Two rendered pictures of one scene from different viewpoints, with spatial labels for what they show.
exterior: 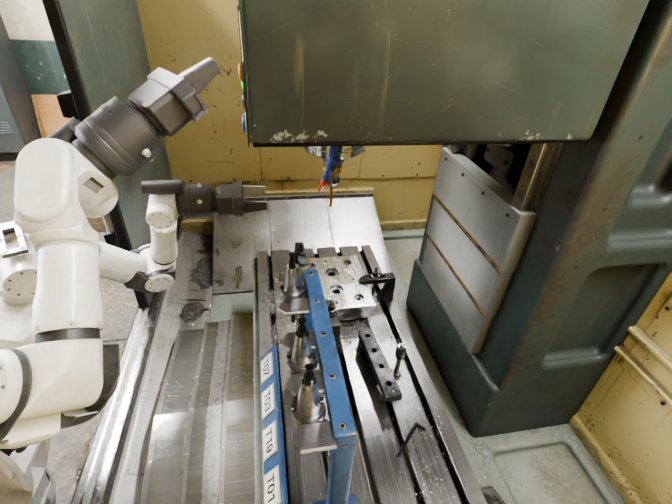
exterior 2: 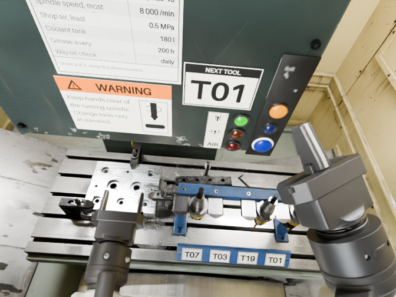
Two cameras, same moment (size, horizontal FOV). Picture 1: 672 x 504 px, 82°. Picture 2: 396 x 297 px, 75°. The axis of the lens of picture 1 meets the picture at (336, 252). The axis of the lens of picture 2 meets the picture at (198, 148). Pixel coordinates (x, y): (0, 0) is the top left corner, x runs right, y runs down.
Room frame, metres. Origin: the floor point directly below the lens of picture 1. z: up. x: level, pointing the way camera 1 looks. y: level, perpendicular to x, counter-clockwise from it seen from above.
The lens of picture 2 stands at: (0.72, 0.45, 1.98)
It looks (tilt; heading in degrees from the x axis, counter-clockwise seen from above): 53 degrees down; 279
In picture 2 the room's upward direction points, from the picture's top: 7 degrees clockwise
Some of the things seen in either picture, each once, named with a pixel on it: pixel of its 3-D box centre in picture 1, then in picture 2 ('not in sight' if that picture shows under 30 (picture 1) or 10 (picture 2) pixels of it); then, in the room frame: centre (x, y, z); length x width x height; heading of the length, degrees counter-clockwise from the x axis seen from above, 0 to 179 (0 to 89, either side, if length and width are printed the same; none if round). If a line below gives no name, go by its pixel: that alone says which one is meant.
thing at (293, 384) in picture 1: (305, 383); (281, 212); (0.48, 0.04, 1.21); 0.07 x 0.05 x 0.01; 102
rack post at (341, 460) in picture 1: (338, 479); (293, 217); (0.38, -0.03, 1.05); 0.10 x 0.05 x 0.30; 102
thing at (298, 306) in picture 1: (294, 306); (215, 207); (0.69, 0.09, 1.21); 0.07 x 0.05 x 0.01; 102
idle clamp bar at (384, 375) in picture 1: (376, 365); (203, 183); (0.76, -0.14, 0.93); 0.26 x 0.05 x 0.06; 17
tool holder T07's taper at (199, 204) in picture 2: (292, 277); (199, 200); (0.75, 0.10, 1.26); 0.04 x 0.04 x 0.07
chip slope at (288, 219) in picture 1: (302, 247); (10, 208); (1.63, 0.17, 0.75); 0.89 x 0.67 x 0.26; 102
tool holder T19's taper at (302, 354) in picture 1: (302, 345); (269, 205); (0.53, 0.06, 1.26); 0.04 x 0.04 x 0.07
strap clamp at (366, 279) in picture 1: (376, 284); (136, 158); (1.09, -0.15, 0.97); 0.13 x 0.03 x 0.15; 102
